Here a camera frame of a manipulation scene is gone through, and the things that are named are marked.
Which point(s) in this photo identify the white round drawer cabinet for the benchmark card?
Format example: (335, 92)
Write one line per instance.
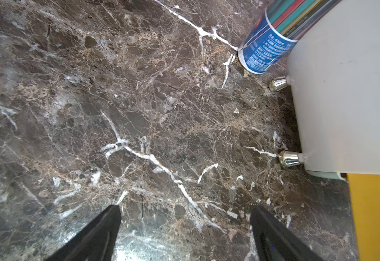
(334, 78)

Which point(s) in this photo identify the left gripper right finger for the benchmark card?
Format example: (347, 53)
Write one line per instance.
(274, 242)

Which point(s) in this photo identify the yellow drawer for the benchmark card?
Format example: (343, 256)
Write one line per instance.
(365, 200)

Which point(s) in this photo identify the blue lid pencil jar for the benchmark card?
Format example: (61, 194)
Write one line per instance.
(278, 30)

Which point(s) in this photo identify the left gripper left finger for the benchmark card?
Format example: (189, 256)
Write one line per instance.
(95, 242)

